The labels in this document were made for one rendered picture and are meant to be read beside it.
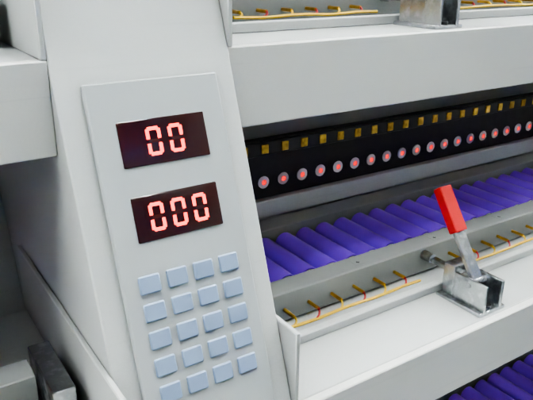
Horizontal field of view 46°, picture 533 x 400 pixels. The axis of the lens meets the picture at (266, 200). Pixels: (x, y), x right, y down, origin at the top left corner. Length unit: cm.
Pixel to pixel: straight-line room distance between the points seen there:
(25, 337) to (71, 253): 13
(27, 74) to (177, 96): 7
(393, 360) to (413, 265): 12
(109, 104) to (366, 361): 22
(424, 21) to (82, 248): 28
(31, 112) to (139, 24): 7
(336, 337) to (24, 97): 25
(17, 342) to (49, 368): 8
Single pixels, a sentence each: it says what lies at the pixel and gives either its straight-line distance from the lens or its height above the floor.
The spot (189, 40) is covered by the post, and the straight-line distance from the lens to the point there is 33.
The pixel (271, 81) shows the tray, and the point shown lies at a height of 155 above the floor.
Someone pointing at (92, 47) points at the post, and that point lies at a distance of 31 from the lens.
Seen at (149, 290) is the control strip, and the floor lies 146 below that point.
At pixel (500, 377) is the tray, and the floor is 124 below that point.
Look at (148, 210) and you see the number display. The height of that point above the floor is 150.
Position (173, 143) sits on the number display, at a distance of 31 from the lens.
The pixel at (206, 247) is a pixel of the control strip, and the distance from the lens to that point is 32.
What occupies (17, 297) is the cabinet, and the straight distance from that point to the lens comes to 50.
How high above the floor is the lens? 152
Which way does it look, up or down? 5 degrees down
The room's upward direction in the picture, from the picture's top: 10 degrees counter-clockwise
